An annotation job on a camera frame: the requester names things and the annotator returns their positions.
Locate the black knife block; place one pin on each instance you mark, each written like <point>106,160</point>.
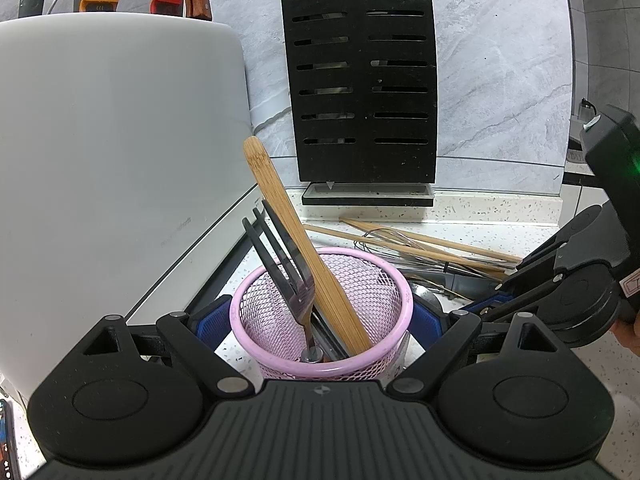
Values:
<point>360,165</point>

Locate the pink mesh cup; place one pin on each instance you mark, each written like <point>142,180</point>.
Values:
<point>370,280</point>

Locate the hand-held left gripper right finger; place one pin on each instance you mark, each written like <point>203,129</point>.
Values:
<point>430,322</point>

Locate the bamboo spatula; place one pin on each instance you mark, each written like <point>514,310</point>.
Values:
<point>300,240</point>

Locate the red cutting board tab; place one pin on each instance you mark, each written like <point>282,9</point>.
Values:
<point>167,6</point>

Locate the person's right hand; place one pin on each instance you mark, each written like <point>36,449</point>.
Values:
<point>629,335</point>

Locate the white countertop appliance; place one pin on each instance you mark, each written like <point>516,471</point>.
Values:
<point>100,160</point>

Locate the smartphone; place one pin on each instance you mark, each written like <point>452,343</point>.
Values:
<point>7,440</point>

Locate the orange cutting board tab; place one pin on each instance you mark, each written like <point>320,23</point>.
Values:
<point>100,4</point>

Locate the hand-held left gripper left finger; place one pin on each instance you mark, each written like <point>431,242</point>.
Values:
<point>210,322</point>

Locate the grey peeler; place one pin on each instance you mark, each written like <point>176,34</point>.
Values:
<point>330,335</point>

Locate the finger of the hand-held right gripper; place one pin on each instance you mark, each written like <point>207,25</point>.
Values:
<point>570,247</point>
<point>487,305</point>

